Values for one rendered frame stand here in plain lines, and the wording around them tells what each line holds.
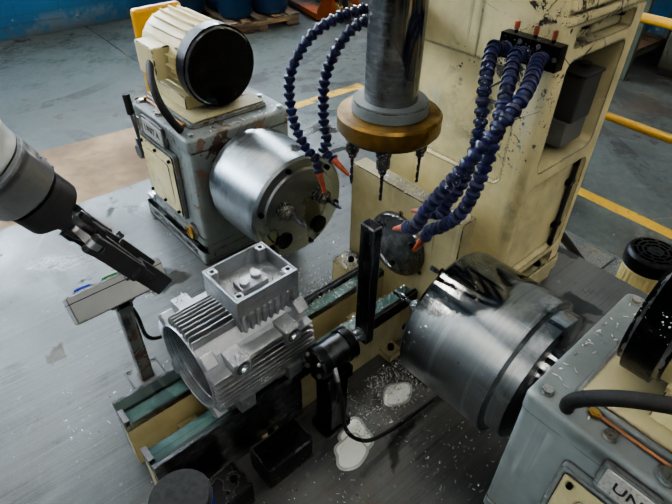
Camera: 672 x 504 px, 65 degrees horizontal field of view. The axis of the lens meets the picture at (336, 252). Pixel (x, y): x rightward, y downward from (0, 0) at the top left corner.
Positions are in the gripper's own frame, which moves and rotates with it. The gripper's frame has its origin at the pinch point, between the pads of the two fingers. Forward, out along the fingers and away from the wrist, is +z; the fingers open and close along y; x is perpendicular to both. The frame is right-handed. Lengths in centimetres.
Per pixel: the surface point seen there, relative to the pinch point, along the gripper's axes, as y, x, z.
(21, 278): 64, 30, 28
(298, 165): 15.1, -33.3, 24.7
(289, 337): -15.5, -6.3, 19.0
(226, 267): -1.4, -8.0, 11.9
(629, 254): -30, -88, 107
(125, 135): 252, -21, 133
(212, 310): -6.2, -1.5, 11.1
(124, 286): 12.4, 6.6, 10.6
